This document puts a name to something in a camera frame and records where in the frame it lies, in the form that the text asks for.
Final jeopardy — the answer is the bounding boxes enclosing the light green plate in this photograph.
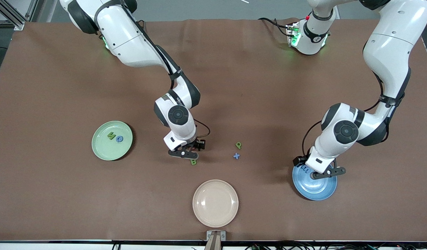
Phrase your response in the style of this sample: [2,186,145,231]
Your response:
[91,120,133,161]

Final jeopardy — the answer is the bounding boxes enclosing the brown table mat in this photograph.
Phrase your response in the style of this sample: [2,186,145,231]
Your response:
[0,18,427,242]

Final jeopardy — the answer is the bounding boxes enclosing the black cable bundle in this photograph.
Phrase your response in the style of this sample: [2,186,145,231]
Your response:
[245,240,427,250]

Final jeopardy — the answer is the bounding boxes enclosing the blue plate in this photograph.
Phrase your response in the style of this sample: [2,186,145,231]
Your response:
[292,163,338,201]

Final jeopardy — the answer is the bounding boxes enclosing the black left base cable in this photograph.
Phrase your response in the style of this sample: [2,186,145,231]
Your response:
[258,17,291,36]

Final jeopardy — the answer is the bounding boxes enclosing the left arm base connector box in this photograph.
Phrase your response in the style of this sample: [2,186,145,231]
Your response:
[286,22,301,48]

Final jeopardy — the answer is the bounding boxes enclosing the white table edge rail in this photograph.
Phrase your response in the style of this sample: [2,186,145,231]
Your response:
[0,240,427,250]

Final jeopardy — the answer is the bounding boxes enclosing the wooden camera pole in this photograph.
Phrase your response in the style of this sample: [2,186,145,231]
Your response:
[204,232,222,250]

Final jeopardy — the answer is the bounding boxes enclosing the beige plate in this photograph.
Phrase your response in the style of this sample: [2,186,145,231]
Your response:
[192,179,239,228]

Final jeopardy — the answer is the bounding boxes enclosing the aluminium profile frame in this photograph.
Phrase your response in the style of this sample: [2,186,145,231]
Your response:
[0,0,37,30]

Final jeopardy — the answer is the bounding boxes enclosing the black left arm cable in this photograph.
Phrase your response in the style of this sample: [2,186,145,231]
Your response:
[301,69,405,160]

